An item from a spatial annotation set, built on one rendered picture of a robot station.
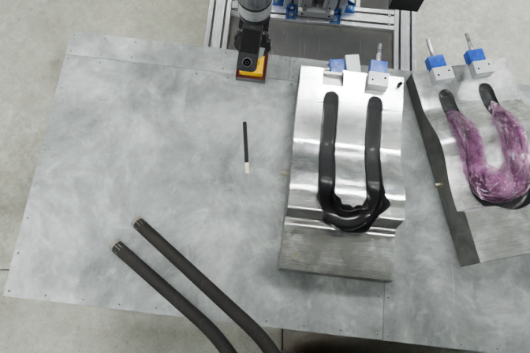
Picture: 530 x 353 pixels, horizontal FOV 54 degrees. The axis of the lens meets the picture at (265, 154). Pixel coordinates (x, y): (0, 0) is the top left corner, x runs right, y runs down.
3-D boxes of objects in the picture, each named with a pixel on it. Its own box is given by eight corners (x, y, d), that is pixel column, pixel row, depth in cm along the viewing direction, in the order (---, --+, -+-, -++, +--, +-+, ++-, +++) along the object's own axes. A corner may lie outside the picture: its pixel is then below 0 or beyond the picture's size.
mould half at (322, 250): (297, 80, 138) (303, 56, 125) (393, 92, 138) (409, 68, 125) (278, 270, 123) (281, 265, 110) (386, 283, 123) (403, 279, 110)
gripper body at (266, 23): (270, 20, 129) (274, -9, 117) (267, 51, 126) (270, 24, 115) (240, 17, 129) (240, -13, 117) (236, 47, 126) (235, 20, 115)
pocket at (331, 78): (321, 74, 133) (323, 68, 130) (341, 76, 133) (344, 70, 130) (319, 90, 132) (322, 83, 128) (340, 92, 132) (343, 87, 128)
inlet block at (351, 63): (308, 56, 134) (306, 65, 140) (311, 73, 133) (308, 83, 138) (358, 53, 135) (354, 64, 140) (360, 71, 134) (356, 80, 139)
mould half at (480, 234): (405, 81, 139) (418, 62, 129) (496, 67, 142) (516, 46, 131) (460, 267, 125) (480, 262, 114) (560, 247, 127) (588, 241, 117)
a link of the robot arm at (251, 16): (270, 14, 110) (232, 9, 110) (269, 26, 115) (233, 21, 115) (274, -15, 113) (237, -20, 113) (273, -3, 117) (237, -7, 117)
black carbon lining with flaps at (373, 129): (321, 93, 130) (327, 76, 121) (385, 101, 130) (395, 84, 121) (309, 230, 119) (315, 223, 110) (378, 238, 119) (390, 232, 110)
